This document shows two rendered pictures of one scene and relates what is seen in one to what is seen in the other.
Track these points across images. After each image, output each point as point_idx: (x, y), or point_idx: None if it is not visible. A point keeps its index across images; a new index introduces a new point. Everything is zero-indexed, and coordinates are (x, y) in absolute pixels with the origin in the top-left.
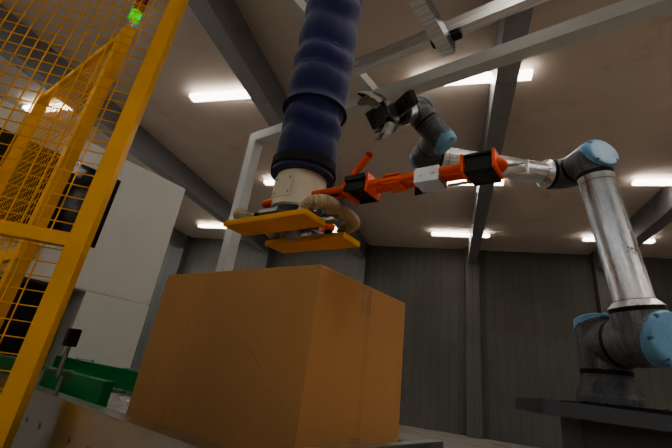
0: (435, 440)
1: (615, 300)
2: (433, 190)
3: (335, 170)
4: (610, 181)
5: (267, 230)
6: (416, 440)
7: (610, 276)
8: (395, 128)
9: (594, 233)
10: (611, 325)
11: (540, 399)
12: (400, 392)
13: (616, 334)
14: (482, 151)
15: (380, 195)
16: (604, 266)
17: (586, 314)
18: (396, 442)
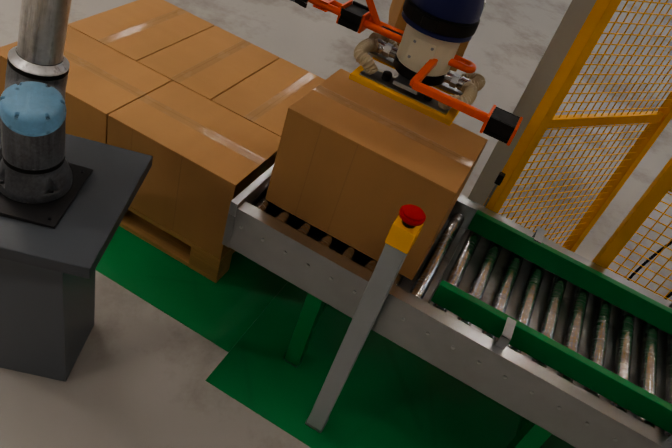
0: (237, 198)
1: (62, 58)
2: (290, 0)
3: (404, 3)
4: None
5: None
6: (255, 188)
7: (66, 33)
8: None
9: None
10: (61, 88)
11: (151, 158)
12: (274, 163)
13: (65, 92)
14: None
15: (337, 17)
16: (67, 24)
17: (61, 94)
18: (270, 172)
